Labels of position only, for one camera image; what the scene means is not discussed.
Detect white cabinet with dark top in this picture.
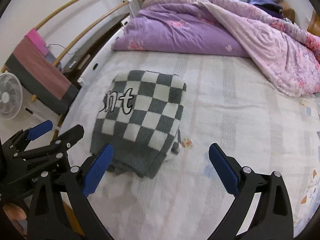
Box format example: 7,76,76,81
61,12,131,86

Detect mattress with floral sheet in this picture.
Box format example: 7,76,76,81
59,49,320,240

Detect person's left hand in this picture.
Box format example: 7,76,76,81
2,203,28,236

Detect dark purple cloth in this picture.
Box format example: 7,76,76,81
249,0,284,18

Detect grey and pink towel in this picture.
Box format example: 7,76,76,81
5,37,79,116

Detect bright pink cloth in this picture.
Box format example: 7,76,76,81
26,28,50,56

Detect brown chair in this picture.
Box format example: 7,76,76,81
284,8,296,21

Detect purple floral quilt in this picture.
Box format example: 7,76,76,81
111,0,320,97

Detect grey white checkered cardigan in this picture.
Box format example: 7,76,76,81
90,70,187,179

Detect white standing fan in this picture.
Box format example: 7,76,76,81
0,73,24,120

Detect thin black cable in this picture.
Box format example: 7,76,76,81
48,43,83,56

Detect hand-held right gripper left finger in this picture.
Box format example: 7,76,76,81
26,144,115,240

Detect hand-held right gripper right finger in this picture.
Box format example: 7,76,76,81
208,143,295,240

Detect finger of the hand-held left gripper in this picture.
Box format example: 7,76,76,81
0,120,54,155
14,124,85,161

